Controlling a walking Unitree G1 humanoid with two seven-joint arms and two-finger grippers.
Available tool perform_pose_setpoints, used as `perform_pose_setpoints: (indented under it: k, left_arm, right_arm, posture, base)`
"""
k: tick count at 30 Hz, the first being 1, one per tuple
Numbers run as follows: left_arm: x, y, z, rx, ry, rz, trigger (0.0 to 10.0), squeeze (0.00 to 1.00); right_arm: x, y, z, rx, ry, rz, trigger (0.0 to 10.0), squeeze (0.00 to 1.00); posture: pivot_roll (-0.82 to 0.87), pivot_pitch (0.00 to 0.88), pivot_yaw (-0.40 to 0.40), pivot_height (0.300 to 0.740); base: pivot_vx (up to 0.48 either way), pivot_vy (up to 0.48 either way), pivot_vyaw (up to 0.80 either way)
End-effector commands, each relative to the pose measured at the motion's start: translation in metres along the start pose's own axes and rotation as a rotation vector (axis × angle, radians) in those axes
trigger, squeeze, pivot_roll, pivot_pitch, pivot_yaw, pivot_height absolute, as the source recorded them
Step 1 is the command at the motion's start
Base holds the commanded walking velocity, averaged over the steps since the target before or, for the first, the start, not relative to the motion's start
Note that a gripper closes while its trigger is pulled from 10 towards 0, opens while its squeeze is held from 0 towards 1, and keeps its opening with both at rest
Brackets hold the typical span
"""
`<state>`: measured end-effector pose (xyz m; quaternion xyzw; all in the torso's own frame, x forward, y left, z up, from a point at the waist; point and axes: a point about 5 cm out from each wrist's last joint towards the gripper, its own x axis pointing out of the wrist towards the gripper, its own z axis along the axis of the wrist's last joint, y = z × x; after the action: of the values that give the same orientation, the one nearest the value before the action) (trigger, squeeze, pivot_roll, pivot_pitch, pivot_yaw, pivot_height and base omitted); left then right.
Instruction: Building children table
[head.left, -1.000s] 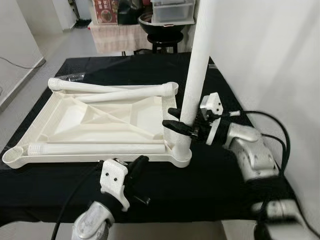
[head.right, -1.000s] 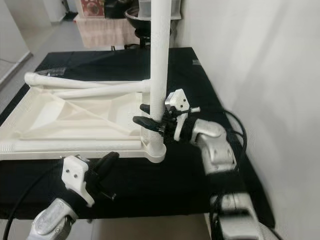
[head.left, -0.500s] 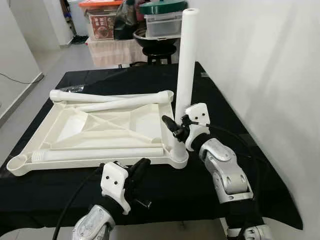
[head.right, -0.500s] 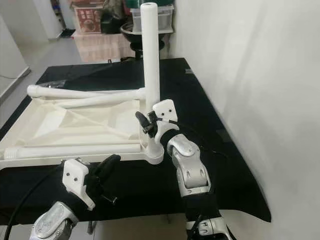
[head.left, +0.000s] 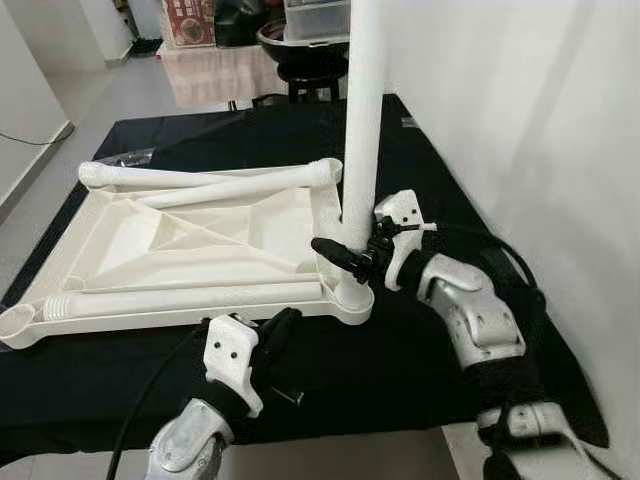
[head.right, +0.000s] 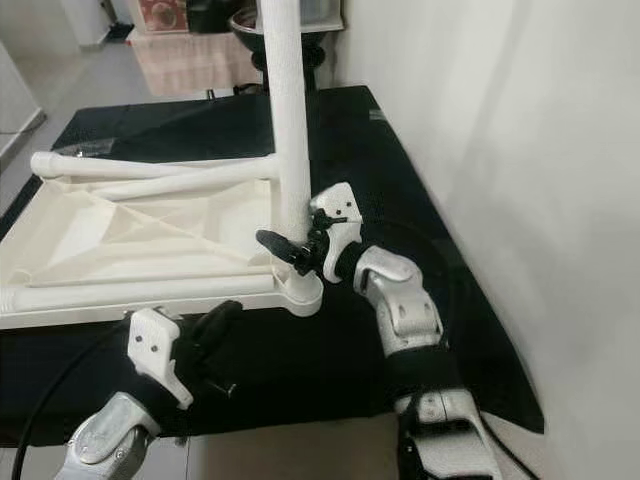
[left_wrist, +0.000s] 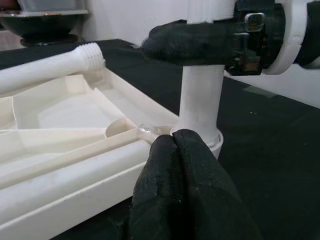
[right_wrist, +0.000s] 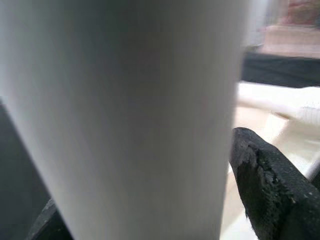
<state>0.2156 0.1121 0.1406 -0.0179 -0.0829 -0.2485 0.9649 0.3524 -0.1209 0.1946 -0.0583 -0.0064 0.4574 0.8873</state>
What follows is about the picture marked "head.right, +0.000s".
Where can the pink cloth covered table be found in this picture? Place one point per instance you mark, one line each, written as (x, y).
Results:
(190, 62)

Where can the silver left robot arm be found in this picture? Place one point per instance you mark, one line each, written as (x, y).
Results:
(105, 445)

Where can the black bowl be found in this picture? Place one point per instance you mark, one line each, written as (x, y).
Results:
(320, 45)

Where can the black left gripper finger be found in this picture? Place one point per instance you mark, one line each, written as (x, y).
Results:
(218, 322)

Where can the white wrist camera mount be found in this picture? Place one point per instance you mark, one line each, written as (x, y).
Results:
(338, 205)
(155, 345)

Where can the small clear plastic packet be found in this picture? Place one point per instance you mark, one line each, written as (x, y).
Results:
(375, 114)

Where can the clear plastic storage box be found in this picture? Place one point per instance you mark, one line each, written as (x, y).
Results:
(322, 10)

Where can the red printed box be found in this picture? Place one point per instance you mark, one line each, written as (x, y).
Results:
(163, 12)

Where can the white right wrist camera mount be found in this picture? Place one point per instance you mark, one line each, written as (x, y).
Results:
(338, 205)

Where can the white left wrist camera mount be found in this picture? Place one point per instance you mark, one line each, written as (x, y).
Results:
(155, 345)

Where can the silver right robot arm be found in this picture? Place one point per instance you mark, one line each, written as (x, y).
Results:
(405, 305)

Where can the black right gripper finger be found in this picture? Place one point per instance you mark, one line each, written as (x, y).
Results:
(280, 247)

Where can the black stool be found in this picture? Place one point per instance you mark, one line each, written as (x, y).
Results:
(318, 72)

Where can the white plastic children table top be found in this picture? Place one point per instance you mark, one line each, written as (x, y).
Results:
(120, 235)

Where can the black tablecloth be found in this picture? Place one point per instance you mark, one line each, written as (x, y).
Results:
(300, 370)

